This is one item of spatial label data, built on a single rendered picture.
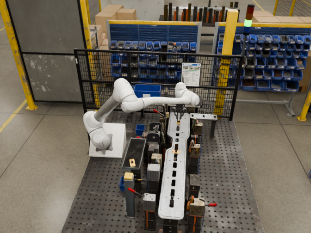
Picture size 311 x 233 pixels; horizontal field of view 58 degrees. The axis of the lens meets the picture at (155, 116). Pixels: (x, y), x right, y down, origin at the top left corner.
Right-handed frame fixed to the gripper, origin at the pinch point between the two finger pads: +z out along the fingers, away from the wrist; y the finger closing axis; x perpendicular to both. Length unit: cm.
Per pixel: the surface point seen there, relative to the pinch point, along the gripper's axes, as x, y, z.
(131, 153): -71, -36, -11
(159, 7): 645, -91, 38
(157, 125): -32.0, -19.0, -13.5
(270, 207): -16, 111, 105
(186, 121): 3.0, 8.4, 5.0
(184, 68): 55, 2, -32
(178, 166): -65, 4, 5
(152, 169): -82, -17, -6
